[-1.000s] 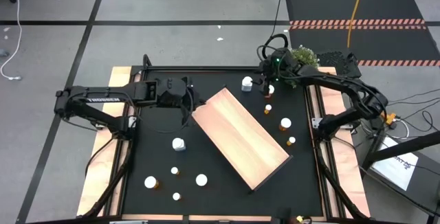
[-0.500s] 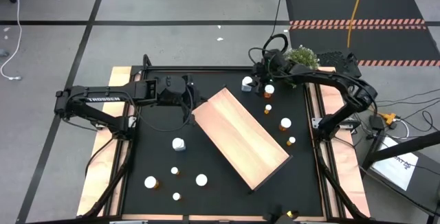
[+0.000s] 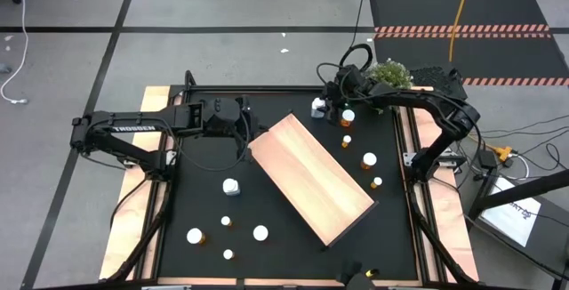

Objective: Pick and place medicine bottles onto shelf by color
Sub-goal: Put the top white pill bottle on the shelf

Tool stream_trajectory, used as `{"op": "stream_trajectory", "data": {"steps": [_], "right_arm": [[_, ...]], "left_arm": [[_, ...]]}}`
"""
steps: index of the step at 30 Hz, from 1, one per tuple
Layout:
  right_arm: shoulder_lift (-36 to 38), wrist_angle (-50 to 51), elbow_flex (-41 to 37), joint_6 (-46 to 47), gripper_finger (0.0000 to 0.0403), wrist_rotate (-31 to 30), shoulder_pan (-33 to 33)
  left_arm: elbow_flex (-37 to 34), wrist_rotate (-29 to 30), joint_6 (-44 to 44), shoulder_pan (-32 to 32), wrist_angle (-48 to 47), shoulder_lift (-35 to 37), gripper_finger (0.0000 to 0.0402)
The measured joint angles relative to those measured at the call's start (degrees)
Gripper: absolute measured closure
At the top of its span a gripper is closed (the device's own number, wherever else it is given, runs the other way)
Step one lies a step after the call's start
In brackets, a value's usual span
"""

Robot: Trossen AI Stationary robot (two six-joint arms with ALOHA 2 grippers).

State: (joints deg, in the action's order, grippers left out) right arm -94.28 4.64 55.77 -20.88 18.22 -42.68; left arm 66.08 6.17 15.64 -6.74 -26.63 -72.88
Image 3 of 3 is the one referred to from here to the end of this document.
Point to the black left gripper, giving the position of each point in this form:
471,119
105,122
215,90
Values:
246,125

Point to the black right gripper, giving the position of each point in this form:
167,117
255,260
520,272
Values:
349,85

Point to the white melatonin bottle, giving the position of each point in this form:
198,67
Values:
318,107
231,187

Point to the wide orange pill bottle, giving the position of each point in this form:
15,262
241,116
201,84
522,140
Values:
347,116
368,160
260,233
194,236

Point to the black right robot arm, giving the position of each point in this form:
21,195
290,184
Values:
435,103

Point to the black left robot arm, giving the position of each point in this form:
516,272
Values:
133,126

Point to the potted green plant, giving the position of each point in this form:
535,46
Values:
391,74

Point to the black perforated box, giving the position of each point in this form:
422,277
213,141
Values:
438,78

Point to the black striped-edge floor mat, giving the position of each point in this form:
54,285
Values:
422,10
502,56

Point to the black power adapter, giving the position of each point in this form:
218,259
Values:
486,158

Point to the small yellow black object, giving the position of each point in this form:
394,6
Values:
372,273

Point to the yellow power plug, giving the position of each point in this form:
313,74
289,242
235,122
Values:
504,152

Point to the white paper sheet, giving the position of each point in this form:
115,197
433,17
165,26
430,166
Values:
511,219

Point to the black side table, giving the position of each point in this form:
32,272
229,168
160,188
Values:
551,236

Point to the black table frame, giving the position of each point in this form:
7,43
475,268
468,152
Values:
266,88

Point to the white mounting bracket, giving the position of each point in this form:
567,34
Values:
409,158
171,157

